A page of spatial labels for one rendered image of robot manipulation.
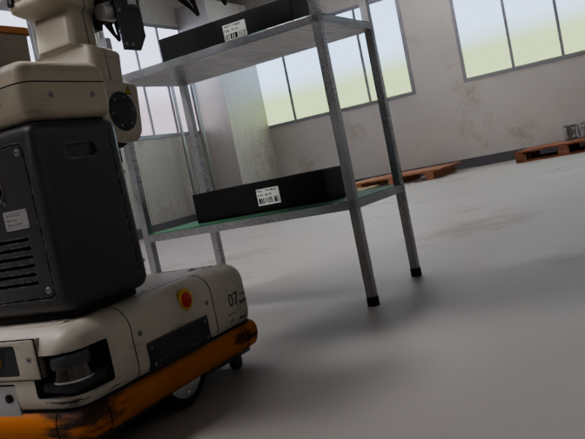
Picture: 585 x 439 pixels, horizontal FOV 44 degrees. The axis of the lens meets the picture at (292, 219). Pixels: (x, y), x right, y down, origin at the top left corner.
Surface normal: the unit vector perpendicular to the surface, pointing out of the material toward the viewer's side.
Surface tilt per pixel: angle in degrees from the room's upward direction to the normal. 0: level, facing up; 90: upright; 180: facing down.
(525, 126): 90
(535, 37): 90
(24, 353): 90
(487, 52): 90
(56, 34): 82
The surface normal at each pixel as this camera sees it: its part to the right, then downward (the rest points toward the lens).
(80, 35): 0.86, -0.15
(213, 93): -0.46, 0.16
